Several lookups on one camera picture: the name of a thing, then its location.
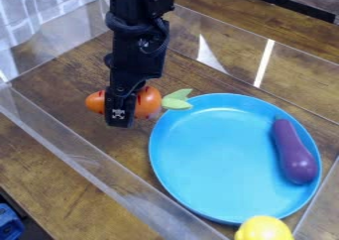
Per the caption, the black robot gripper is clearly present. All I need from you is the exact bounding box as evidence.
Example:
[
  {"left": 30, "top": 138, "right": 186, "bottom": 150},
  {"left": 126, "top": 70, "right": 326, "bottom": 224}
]
[{"left": 104, "top": 12, "right": 170, "bottom": 128}]

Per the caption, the orange toy carrot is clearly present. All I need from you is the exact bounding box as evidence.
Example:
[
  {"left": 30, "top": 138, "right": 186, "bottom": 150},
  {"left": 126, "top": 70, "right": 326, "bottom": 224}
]
[{"left": 84, "top": 85, "right": 192, "bottom": 119}]

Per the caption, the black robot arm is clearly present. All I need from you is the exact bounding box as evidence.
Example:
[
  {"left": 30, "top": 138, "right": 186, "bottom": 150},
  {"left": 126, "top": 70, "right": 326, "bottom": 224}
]
[{"left": 104, "top": 0, "right": 175, "bottom": 128}]

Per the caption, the blue round plate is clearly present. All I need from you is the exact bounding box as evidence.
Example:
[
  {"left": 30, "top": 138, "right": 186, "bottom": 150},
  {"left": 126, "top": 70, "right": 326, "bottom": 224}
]
[{"left": 148, "top": 93, "right": 322, "bottom": 225}]

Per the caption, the purple toy eggplant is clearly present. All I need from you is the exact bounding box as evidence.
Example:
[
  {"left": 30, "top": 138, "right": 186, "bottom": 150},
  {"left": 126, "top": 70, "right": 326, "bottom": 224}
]
[{"left": 271, "top": 116, "right": 319, "bottom": 185}]

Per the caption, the blue plastic object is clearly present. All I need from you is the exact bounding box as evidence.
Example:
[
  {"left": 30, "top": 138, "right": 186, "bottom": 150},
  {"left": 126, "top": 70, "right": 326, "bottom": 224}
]
[{"left": 0, "top": 203, "right": 26, "bottom": 240}]

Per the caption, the yellow toy fruit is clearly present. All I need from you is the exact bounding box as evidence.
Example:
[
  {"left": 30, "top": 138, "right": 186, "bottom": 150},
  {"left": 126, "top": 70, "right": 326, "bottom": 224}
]
[{"left": 235, "top": 215, "right": 295, "bottom": 240}]

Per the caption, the clear acrylic enclosure wall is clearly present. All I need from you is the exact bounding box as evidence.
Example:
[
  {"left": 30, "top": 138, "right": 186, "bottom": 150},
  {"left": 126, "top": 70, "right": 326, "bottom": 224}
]
[{"left": 0, "top": 0, "right": 339, "bottom": 240}]

